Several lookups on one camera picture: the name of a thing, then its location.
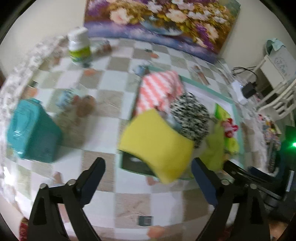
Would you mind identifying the red scrunchie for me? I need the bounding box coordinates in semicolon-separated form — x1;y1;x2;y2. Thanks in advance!
221;118;238;138

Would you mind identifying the leopard print scrunchie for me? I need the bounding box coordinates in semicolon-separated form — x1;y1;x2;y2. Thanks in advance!
170;92;210;149

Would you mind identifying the yellow green sponge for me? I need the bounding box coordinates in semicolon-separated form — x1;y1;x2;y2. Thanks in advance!
118;109;194;184

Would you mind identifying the pink white striped cloth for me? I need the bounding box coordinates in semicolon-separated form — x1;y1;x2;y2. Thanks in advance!
134;70;184;115

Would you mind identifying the white chair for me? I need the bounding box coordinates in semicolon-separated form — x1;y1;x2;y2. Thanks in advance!
256;55;295;121

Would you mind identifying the white tray teal rim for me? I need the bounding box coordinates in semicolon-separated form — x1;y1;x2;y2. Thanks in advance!
119;66;244;183

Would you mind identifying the teal plastic box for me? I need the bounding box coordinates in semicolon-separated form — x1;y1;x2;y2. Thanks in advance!
6;98;62;163

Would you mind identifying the black power adapter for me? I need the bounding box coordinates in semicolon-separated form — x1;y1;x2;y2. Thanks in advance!
241;82;257;99

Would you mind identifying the white power strip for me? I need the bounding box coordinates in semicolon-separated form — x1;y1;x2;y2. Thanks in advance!
231;80;247;105

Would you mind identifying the grey floral tablecloth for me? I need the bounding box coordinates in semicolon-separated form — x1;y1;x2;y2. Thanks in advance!
1;36;68;206

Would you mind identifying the checkered printed table cover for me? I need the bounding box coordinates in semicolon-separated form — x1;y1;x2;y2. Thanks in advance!
4;39;260;240

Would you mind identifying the flower painting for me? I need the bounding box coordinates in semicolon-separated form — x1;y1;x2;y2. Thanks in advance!
84;0;241;63

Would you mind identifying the white pill bottle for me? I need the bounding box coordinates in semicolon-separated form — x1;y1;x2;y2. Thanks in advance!
67;27;92;65

